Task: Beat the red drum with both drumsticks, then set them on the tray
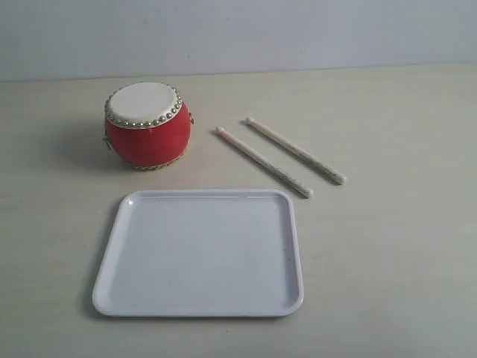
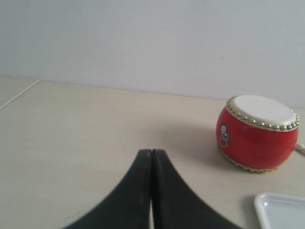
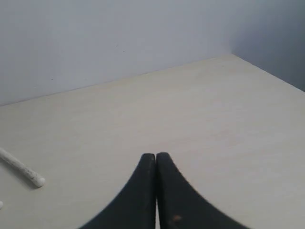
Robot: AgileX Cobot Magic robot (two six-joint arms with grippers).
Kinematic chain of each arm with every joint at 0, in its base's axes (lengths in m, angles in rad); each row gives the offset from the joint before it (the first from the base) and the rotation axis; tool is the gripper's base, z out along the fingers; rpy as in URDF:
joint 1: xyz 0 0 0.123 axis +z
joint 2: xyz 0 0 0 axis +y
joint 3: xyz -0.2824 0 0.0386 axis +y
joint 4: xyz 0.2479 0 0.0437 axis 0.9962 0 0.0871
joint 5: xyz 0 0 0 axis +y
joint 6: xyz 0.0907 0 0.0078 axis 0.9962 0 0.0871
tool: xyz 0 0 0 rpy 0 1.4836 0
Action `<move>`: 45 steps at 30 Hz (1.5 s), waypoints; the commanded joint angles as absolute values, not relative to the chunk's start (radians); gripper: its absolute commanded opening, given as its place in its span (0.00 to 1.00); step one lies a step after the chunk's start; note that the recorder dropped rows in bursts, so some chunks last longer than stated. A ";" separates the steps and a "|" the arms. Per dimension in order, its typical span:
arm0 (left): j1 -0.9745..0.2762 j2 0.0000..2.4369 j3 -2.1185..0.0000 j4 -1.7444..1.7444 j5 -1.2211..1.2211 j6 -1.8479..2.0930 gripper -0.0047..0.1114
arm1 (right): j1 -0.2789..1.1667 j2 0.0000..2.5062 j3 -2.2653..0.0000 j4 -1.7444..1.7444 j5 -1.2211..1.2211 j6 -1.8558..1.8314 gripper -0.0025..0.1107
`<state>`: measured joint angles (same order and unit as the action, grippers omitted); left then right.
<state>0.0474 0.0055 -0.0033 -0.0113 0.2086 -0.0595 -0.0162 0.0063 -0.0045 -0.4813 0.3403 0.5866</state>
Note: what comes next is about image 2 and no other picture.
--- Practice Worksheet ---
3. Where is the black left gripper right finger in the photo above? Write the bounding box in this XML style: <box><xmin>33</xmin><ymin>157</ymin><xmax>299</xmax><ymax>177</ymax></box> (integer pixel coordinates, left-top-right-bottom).
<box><xmin>151</xmin><ymin>149</ymin><xmax>239</xmax><ymax>229</ymax></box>

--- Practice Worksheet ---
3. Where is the small red drum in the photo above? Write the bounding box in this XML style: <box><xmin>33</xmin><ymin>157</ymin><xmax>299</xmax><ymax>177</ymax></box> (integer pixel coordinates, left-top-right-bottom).
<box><xmin>215</xmin><ymin>95</ymin><xmax>300</xmax><ymax>172</ymax></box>

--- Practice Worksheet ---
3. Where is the white wooden drumstick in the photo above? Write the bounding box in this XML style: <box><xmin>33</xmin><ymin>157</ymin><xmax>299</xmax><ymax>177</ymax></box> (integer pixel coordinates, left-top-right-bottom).
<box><xmin>295</xmin><ymin>143</ymin><xmax>305</xmax><ymax>155</ymax></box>

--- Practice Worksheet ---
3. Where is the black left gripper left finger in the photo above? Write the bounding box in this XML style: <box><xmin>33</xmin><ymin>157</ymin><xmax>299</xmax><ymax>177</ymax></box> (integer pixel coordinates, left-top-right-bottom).
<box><xmin>66</xmin><ymin>149</ymin><xmax>152</xmax><ymax>229</ymax></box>

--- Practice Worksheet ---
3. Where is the white rectangular tray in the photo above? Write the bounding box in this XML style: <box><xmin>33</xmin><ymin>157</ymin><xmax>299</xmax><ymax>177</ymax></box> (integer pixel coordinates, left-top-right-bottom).
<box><xmin>254</xmin><ymin>192</ymin><xmax>305</xmax><ymax>229</ymax></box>

